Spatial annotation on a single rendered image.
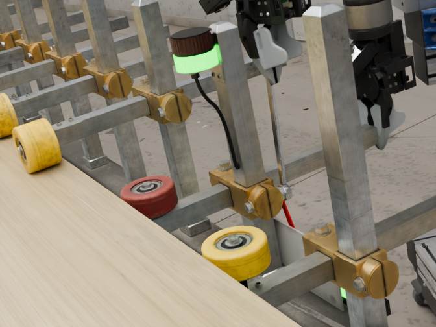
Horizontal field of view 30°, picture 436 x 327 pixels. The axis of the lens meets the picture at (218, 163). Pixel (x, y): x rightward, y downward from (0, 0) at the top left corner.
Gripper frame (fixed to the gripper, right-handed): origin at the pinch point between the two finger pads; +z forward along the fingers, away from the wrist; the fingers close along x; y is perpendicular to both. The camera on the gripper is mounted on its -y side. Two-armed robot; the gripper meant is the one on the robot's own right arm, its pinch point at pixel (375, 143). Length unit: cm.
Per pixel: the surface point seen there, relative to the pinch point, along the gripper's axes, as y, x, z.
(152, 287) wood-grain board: -53, -26, -8
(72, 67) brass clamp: -27, 67, -13
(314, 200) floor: 72, 138, 84
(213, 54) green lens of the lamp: -29.7, -6.4, -26.0
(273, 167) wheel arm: -20.7, -0.5, -3.9
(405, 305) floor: 47, 59, 83
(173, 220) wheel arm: -39.5, -1.6, -3.0
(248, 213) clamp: -29.4, -5.9, -1.3
